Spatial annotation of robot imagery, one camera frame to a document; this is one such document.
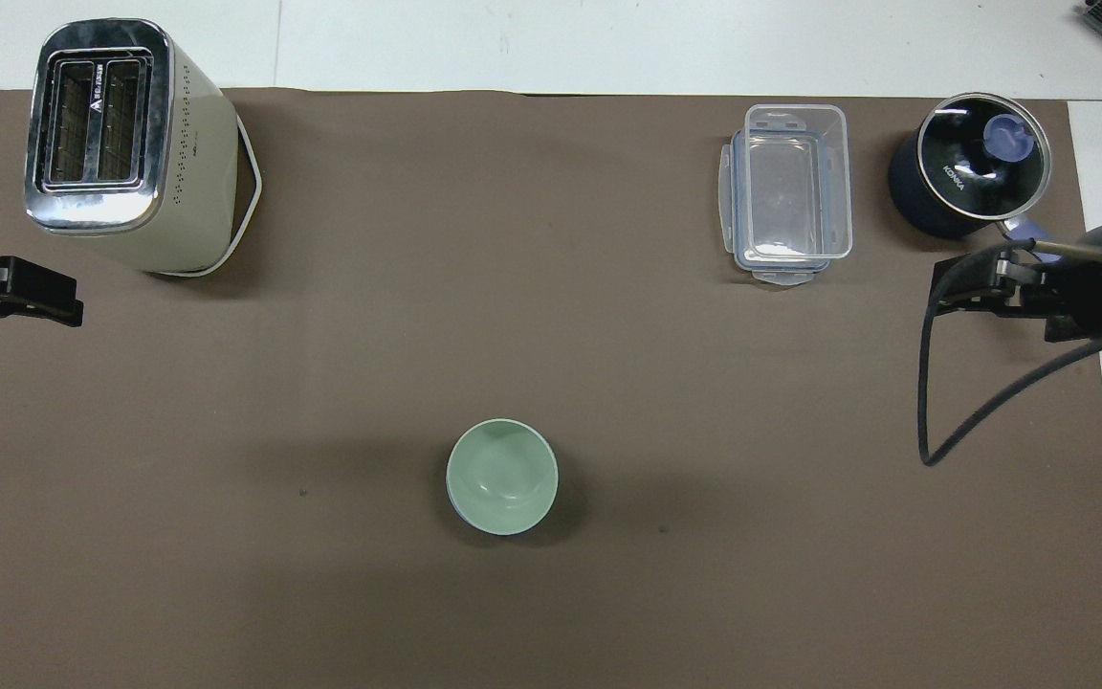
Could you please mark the clear lid with blue seal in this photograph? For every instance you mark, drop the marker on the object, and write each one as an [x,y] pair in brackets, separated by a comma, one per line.
[729,191]

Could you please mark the glass pot lid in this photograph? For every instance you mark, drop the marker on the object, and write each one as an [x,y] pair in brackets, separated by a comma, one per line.
[967,144]

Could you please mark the cream toaster with chrome top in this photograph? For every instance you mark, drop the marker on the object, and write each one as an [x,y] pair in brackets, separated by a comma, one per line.
[121,163]

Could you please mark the clear plastic food container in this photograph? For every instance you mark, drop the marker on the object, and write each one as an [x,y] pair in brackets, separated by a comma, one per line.
[793,182]

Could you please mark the dark blue pot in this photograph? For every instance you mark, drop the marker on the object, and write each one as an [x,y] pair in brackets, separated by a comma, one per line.
[907,196]

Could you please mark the green bowl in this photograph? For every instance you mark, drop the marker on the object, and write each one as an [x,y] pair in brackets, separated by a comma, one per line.
[501,477]

